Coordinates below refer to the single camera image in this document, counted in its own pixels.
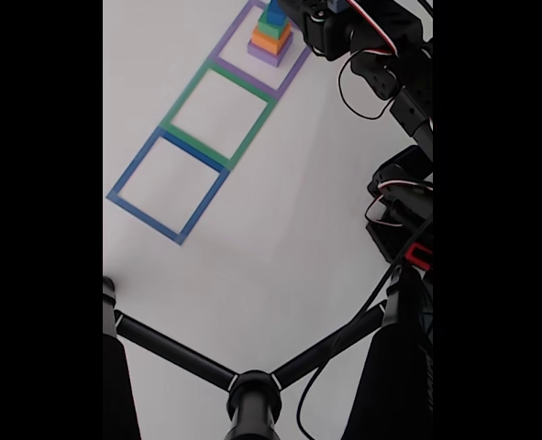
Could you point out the small blue cube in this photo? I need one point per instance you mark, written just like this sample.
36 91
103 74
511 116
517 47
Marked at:
276 11

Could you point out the green block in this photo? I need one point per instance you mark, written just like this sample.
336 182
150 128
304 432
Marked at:
265 25

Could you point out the orange block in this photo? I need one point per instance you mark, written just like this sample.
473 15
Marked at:
266 40

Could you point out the purple block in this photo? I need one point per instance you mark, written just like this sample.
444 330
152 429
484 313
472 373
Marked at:
263 55

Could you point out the purple tape square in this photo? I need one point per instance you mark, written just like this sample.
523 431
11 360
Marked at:
247 78

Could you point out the green tape square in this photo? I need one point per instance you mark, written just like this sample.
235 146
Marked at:
179 103

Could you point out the red clamp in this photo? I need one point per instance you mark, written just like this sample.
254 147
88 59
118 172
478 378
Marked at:
419 256

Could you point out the blue tape square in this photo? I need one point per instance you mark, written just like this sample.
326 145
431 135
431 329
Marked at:
147 215

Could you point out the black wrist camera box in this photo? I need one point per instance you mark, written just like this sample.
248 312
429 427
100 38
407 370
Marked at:
337 4

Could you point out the black camera tripod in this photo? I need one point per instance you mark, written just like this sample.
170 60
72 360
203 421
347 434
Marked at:
252 403

